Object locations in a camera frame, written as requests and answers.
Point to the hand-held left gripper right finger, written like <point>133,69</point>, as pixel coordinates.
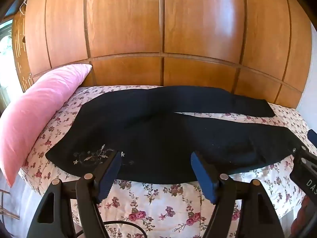
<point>203,176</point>

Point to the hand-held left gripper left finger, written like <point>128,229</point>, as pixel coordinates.
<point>110,176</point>

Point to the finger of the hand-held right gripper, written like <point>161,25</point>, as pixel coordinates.
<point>298,148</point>
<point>313,136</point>

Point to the black pants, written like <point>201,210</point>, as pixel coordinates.
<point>153,133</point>

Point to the floral bed cover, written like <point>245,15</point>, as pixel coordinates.
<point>161,203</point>

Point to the pink pillow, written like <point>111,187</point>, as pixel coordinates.
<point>37,109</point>

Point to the wooden rack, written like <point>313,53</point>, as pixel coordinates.
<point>8,212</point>

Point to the wooden wardrobe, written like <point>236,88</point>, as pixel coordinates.
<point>198,29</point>

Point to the wooden lattice panel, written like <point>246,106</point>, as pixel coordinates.
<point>21,54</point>

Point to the wooden framed mirror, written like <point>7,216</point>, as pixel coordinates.
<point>5,54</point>

